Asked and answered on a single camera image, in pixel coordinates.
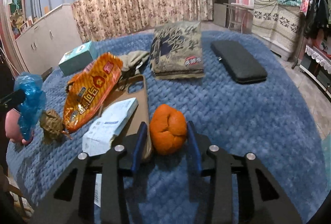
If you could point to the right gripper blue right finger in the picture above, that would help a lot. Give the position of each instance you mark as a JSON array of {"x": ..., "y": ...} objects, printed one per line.
[{"x": 193, "y": 147}]

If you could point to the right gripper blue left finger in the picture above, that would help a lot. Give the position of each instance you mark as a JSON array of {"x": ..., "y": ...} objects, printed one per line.
[{"x": 139, "y": 147}]

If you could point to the blue plastic bag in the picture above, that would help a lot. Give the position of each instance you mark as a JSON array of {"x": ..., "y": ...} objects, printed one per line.
[{"x": 34, "y": 104}]

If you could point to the orange tangerine peel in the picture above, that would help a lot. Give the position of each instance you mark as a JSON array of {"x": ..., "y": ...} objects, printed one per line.
[{"x": 168, "y": 130}]

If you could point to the white paper packet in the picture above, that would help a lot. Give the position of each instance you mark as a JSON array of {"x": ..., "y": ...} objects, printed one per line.
[{"x": 102, "y": 132}]

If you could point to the brown wrapper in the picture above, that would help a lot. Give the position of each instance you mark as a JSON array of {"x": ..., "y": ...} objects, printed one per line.
[{"x": 53, "y": 127}]

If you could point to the orange snack bag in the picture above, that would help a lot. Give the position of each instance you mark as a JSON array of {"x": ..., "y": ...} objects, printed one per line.
[{"x": 87, "y": 90}]

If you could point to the patterned beige snack bag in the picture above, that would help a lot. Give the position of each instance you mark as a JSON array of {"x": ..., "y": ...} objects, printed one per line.
[{"x": 176, "y": 51}]

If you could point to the person's left hand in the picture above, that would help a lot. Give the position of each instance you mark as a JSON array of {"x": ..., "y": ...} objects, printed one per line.
[{"x": 12, "y": 128}]

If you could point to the brown phone case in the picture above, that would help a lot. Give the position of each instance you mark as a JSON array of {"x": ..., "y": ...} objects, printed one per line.
[{"x": 134, "y": 87}]

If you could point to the teal tissue box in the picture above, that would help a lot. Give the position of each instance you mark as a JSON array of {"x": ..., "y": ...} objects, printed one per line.
[{"x": 78, "y": 58}]

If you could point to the blue plush rug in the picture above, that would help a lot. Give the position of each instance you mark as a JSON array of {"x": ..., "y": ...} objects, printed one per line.
[{"x": 270, "y": 119}]

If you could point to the white low cabinet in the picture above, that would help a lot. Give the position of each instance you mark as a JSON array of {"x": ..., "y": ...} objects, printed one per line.
[{"x": 43, "y": 44}]

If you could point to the beige folded cloth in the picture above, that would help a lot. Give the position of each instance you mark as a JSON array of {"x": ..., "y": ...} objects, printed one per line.
[{"x": 133, "y": 61}]

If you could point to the black rectangular case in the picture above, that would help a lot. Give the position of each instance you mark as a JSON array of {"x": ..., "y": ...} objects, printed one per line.
[{"x": 239, "y": 63}]

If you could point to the small metal table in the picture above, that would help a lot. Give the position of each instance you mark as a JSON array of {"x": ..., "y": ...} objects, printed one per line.
[{"x": 237, "y": 16}]

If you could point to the low tv stand with lace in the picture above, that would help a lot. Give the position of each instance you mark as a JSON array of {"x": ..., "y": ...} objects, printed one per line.
[{"x": 316, "y": 65}]

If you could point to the covered storage cabinet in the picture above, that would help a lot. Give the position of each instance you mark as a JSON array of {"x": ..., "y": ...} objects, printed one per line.
[{"x": 277, "y": 24}]

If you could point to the clothes rack with garments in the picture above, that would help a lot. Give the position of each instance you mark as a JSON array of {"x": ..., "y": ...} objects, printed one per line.
[{"x": 314, "y": 32}]

